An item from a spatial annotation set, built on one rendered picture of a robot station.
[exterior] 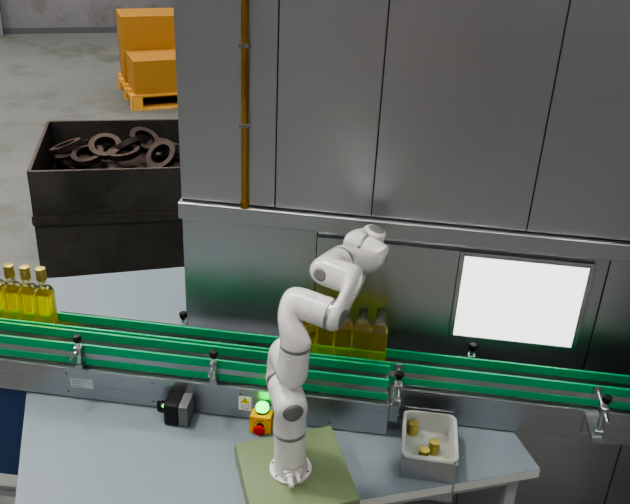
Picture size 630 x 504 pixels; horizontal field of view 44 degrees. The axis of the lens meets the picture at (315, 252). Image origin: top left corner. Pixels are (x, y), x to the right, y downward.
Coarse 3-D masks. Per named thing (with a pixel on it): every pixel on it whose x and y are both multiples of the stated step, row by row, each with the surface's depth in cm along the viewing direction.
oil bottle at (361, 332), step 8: (368, 320) 254; (360, 328) 252; (368, 328) 252; (360, 336) 253; (368, 336) 253; (352, 344) 255; (360, 344) 254; (368, 344) 254; (352, 352) 257; (360, 352) 256; (368, 352) 259
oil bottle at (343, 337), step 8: (352, 320) 255; (344, 328) 253; (352, 328) 253; (336, 336) 254; (344, 336) 254; (352, 336) 259; (336, 344) 256; (344, 344) 255; (336, 352) 257; (344, 352) 257
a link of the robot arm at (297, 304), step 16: (304, 288) 206; (288, 304) 203; (304, 304) 202; (320, 304) 201; (288, 320) 202; (304, 320) 204; (320, 320) 201; (288, 336) 202; (304, 336) 203; (288, 352) 204; (304, 352) 204
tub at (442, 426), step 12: (408, 420) 253; (420, 420) 253; (432, 420) 253; (444, 420) 252; (456, 420) 249; (420, 432) 254; (432, 432) 254; (444, 432) 254; (456, 432) 244; (408, 444) 249; (420, 444) 249; (444, 444) 249; (456, 444) 239; (408, 456) 234; (420, 456) 234; (432, 456) 244; (444, 456) 244; (456, 456) 234
